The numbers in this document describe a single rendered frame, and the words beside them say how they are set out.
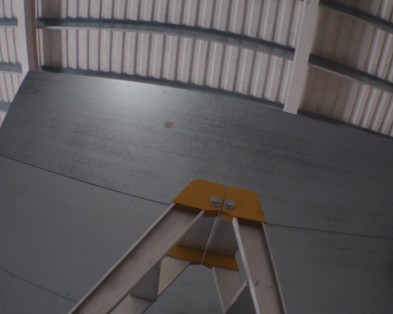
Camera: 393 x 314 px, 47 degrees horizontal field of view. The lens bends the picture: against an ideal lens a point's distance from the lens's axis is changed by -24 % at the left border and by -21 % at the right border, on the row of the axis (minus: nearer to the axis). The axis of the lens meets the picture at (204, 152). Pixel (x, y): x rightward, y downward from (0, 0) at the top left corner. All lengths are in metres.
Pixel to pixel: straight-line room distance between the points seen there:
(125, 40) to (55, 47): 1.58
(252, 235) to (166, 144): 1.05
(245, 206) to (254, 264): 0.15
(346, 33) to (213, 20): 2.30
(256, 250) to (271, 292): 0.13
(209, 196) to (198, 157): 0.95
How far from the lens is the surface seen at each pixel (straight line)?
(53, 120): 2.36
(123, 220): 2.05
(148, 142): 2.23
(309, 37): 7.65
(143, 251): 1.19
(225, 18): 8.48
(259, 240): 1.25
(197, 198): 1.25
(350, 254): 2.11
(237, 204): 1.25
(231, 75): 9.32
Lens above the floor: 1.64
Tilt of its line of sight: 35 degrees up
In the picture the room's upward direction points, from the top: 14 degrees clockwise
